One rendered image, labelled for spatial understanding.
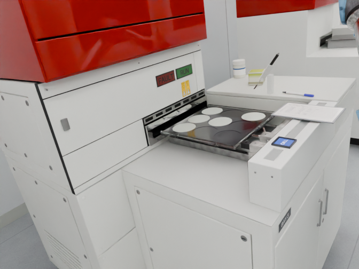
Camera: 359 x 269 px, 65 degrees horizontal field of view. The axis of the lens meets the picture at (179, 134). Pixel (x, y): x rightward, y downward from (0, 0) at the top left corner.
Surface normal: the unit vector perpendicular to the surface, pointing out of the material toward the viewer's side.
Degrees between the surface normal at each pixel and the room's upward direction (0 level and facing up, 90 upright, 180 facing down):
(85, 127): 90
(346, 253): 0
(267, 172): 90
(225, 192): 0
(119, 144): 90
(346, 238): 0
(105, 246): 90
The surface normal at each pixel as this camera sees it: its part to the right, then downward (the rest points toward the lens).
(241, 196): -0.14, -0.91
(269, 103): -0.64, 0.39
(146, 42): 0.76, 0.16
